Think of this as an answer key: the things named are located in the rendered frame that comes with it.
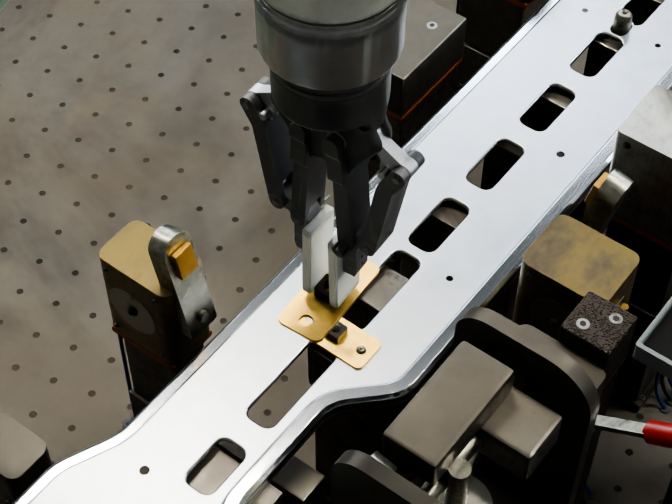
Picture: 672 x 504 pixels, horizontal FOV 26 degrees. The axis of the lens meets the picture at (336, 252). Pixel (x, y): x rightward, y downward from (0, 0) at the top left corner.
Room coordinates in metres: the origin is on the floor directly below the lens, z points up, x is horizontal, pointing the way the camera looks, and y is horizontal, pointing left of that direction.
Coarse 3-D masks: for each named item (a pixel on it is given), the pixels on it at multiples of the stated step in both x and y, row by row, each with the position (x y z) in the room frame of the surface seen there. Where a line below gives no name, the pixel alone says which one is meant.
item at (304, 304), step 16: (368, 272) 0.66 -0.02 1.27; (320, 288) 0.64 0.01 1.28; (288, 304) 0.63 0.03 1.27; (304, 304) 0.63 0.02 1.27; (320, 304) 0.63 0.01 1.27; (352, 304) 0.63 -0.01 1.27; (288, 320) 0.61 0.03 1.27; (320, 320) 0.61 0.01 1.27; (336, 320) 0.61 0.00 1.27; (304, 336) 0.60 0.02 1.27; (320, 336) 0.60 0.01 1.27
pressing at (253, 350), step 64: (576, 0) 1.25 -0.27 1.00; (512, 64) 1.15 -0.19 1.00; (640, 64) 1.15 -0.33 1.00; (448, 128) 1.05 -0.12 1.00; (512, 128) 1.05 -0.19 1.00; (576, 128) 1.05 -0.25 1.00; (448, 192) 0.97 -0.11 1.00; (512, 192) 0.97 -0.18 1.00; (576, 192) 0.96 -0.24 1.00; (384, 256) 0.88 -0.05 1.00; (448, 256) 0.88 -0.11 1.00; (512, 256) 0.88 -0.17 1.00; (256, 320) 0.81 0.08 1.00; (384, 320) 0.81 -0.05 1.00; (448, 320) 0.81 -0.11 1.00; (192, 384) 0.73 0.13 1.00; (256, 384) 0.73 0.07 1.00; (320, 384) 0.73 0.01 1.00; (384, 384) 0.73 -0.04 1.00; (128, 448) 0.67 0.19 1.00; (192, 448) 0.67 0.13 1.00; (256, 448) 0.67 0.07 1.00
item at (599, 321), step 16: (592, 304) 0.75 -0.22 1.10; (608, 304) 0.75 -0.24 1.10; (576, 320) 0.73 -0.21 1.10; (592, 320) 0.73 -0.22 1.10; (608, 320) 0.73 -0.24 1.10; (624, 320) 0.73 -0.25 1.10; (560, 336) 0.73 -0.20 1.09; (576, 336) 0.72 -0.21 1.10; (592, 336) 0.72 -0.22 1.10; (608, 336) 0.72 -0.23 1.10; (624, 336) 0.72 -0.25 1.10; (592, 352) 0.71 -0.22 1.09; (608, 352) 0.70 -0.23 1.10; (624, 352) 0.73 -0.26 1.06; (608, 368) 0.70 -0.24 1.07; (608, 384) 0.72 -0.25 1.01; (608, 400) 0.73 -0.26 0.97; (592, 448) 0.73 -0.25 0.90; (576, 496) 0.72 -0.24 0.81
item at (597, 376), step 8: (528, 328) 0.74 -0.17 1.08; (536, 328) 0.74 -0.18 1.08; (544, 336) 0.73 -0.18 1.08; (552, 344) 0.72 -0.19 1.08; (560, 344) 0.72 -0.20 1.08; (568, 352) 0.71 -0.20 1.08; (576, 352) 0.71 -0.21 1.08; (576, 360) 0.71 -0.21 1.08; (584, 360) 0.71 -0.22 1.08; (584, 368) 0.70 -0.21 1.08; (592, 368) 0.70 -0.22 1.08; (600, 368) 0.70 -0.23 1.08; (592, 376) 0.69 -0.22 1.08; (600, 376) 0.69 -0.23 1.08; (600, 384) 0.68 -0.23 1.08; (600, 392) 0.69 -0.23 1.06
